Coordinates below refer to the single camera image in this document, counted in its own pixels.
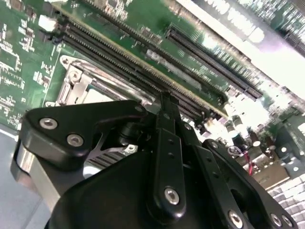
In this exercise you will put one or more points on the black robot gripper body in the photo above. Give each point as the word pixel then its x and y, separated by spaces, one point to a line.
pixel 107 202

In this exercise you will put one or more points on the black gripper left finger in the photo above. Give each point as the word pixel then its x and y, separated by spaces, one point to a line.
pixel 59 148

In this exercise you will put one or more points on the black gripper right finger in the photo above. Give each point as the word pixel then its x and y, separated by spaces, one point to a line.
pixel 214 171

